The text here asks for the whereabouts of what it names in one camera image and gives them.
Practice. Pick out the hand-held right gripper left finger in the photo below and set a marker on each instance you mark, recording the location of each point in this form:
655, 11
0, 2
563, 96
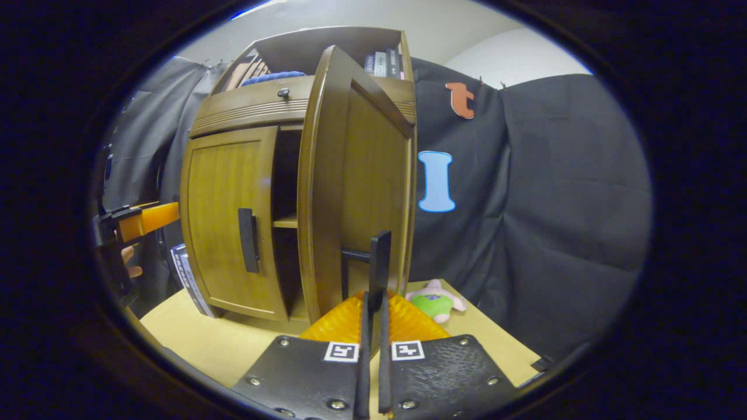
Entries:
365, 373

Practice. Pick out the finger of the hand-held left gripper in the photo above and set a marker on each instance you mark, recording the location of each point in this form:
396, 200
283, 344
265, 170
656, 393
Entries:
154, 217

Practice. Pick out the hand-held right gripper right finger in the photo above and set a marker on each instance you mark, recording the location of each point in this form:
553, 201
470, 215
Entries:
384, 373

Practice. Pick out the wooden shoe cabinet door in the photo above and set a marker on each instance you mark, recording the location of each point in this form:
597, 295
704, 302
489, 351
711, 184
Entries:
362, 175
224, 216

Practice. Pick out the wooden double-door shoe cabinet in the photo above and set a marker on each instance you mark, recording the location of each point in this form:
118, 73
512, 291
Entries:
233, 204

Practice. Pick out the white printed box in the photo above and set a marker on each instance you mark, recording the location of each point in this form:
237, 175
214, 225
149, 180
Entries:
189, 277

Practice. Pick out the pink and green plush toy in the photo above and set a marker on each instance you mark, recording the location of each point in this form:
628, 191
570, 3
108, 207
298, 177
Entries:
435, 303

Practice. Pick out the wooden drawer with black knob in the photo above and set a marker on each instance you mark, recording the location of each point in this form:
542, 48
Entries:
251, 108

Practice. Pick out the wooden slatted rack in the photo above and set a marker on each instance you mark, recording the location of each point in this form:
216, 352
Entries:
248, 71

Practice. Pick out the blue folded cloth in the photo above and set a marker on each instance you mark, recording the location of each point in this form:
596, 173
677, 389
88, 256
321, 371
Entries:
271, 77

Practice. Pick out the black backdrop cloth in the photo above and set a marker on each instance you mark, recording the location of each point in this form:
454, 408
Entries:
554, 204

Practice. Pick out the dark blue book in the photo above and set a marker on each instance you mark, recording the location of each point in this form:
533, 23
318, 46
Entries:
370, 64

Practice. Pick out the grey book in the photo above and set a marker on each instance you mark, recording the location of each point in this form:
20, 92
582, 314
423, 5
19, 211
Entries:
380, 64

